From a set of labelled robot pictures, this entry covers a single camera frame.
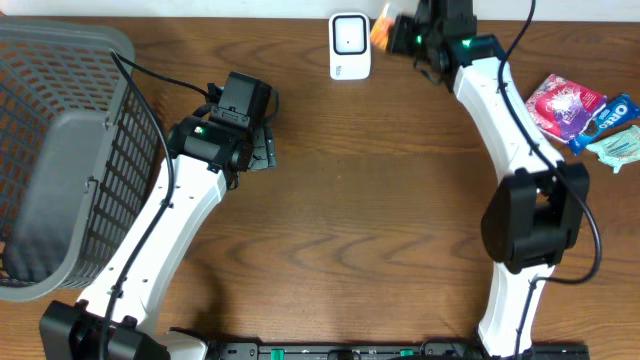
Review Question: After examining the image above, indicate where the orange small box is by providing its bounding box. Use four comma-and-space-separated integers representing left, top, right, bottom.
369, 2, 402, 51

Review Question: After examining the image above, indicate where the red purple snack bag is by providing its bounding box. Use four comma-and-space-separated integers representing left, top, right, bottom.
525, 74, 607, 143

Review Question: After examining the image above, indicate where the blue Oreo cookie pack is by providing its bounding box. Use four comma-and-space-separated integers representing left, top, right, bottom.
568, 94, 639, 155

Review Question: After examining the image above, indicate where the light green snack packet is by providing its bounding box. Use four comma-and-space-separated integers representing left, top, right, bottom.
586, 125, 639, 174

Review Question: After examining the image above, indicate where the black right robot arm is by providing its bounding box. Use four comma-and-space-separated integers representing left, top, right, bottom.
386, 11, 589, 359

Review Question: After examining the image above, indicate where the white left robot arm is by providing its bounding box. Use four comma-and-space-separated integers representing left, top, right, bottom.
39, 114, 276, 359

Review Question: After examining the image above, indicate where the white barcode scanner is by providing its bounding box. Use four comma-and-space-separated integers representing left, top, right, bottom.
328, 12, 372, 81

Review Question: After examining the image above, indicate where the grey plastic mesh basket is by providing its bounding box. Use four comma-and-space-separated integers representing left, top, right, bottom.
1, 17, 158, 302

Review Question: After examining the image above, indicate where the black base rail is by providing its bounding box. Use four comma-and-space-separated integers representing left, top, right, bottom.
209, 341, 591, 360

